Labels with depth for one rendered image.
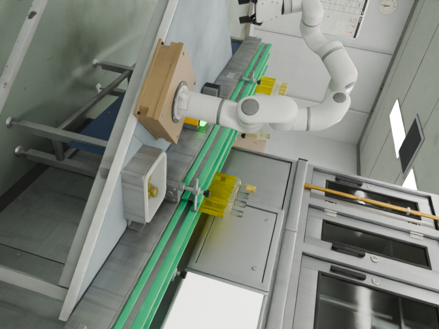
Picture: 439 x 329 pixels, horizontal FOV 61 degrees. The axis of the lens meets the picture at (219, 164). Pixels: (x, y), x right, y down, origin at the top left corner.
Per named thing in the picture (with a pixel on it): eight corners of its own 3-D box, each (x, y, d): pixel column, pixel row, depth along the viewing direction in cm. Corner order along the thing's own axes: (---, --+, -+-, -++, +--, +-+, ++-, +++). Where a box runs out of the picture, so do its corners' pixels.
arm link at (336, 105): (304, 136, 134) (344, 136, 133) (308, 124, 121) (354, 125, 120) (303, 100, 137) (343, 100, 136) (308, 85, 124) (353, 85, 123)
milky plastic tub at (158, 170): (125, 219, 135) (147, 226, 133) (121, 172, 121) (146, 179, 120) (146, 189, 148) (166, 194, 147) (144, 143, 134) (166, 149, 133)
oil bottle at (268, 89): (243, 89, 254) (284, 98, 250) (244, 82, 251) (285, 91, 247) (245, 86, 259) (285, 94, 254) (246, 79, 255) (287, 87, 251)
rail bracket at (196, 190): (177, 208, 152) (206, 216, 150) (178, 177, 141) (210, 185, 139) (179, 203, 154) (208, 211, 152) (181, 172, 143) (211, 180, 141)
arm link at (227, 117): (218, 128, 137) (260, 139, 135) (213, 117, 124) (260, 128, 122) (225, 105, 139) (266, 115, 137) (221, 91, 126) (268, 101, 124)
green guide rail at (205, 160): (181, 185, 150) (200, 190, 148) (181, 183, 149) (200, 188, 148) (262, 43, 284) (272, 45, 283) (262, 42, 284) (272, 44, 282)
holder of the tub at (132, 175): (125, 228, 138) (144, 234, 137) (120, 172, 121) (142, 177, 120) (145, 198, 151) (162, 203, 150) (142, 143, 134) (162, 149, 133)
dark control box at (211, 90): (200, 101, 199) (215, 104, 198) (201, 87, 194) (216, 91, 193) (204, 94, 206) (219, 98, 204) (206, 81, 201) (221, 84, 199)
